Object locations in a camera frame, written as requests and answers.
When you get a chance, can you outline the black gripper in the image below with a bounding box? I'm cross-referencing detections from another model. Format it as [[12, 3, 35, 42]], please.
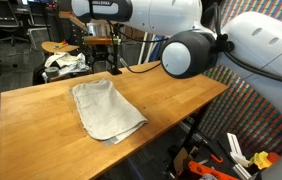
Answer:
[[86, 44, 116, 74]]

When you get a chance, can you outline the white cloth towel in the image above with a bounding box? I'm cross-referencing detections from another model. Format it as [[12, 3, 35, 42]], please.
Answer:
[[69, 77, 149, 146]]

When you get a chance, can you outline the crumpled white cloth pile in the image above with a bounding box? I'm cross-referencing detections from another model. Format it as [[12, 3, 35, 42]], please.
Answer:
[[43, 51, 91, 78]]

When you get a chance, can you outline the white pipe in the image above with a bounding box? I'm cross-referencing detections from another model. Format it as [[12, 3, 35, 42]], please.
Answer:
[[143, 33, 164, 64], [137, 31, 151, 65]]

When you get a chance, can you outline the round wooden stool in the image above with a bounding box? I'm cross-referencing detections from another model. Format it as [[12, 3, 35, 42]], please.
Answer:
[[41, 40, 81, 55]]

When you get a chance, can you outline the yellow red small tool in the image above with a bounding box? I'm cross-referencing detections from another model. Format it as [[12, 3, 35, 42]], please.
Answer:
[[53, 40, 70, 50]]

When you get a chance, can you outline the large cardboard box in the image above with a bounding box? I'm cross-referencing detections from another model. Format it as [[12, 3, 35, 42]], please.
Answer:
[[122, 25, 147, 40]]

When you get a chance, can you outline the black table leg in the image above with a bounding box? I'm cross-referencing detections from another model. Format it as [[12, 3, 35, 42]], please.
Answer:
[[170, 104, 213, 175]]

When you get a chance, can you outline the small open cardboard box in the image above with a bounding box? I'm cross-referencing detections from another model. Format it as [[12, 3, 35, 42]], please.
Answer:
[[173, 146, 191, 173]]

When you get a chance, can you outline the orange black bar clamp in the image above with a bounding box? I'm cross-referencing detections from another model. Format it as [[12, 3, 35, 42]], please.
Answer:
[[200, 139, 224, 165]]

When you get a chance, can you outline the orange spirit level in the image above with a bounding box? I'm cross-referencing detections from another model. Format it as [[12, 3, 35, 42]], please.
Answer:
[[187, 160, 239, 180]]

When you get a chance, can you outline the yellow green plastic part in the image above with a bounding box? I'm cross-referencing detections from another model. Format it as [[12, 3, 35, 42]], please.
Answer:
[[249, 150, 272, 171]]

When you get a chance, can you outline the red cap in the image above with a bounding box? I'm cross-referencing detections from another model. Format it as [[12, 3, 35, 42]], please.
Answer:
[[266, 151, 282, 164]]

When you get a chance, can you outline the black camera stand pole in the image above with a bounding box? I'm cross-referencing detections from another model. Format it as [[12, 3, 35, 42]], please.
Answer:
[[108, 33, 123, 76]]

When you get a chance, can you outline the olive wrist camera box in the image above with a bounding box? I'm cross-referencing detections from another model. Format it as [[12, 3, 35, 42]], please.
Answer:
[[82, 35, 123, 47]]

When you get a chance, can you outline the black camera cable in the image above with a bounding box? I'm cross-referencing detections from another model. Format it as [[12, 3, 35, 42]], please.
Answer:
[[106, 19, 170, 75]]

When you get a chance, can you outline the grey duct tape roll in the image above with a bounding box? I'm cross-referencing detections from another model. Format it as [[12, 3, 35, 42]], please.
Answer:
[[44, 66, 61, 80]]

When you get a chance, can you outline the silver ribbed rail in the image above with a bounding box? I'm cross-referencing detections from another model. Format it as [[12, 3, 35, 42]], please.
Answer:
[[178, 121, 204, 143]]

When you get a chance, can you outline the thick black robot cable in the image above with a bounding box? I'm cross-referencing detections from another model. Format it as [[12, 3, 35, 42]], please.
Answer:
[[213, 2, 282, 87]]

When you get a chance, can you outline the white plastic bracket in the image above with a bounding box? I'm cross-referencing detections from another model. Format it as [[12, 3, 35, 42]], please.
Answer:
[[226, 132, 249, 163]]

